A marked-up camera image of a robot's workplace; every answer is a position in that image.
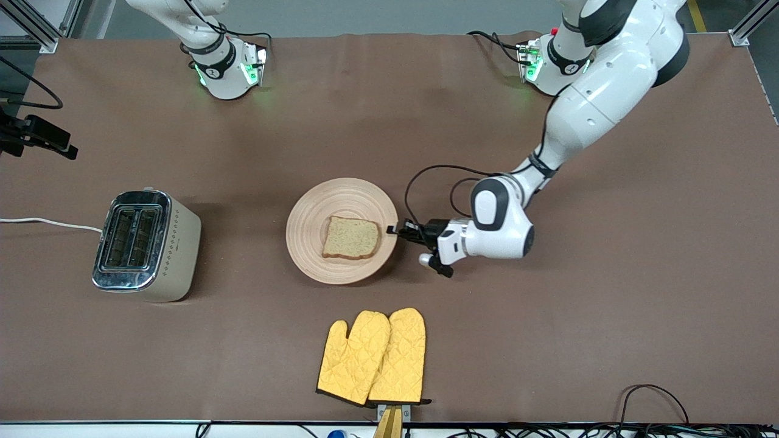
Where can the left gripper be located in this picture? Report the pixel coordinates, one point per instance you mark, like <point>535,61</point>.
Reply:
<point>431,233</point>

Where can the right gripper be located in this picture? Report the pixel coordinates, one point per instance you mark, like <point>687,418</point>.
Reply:
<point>5,123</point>

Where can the brown bread slice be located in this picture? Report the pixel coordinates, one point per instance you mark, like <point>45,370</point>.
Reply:
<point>352,237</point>

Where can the round wooden plate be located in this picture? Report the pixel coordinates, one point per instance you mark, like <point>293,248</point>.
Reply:
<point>310,231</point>

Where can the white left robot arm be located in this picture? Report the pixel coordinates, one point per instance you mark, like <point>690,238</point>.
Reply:
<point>596,103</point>

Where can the cream and chrome toaster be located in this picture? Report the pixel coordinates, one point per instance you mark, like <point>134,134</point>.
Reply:
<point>176,255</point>

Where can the base connector plate green light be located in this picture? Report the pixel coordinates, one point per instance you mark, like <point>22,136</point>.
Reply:
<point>529,61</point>
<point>254,64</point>

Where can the brown table cover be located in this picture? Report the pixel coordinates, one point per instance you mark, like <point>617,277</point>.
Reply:
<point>426,121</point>

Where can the yellow quilted oven mitt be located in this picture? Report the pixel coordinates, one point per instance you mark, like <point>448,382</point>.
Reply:
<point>356,359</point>
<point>405,353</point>

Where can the small blue object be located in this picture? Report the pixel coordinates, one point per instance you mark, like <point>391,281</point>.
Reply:
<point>336,434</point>

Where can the aluminium frame profile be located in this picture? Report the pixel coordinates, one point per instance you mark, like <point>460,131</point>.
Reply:
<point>745,33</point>
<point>36,33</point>

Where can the wooden stick with metal bracket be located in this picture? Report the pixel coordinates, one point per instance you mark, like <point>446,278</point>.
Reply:
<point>389,426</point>

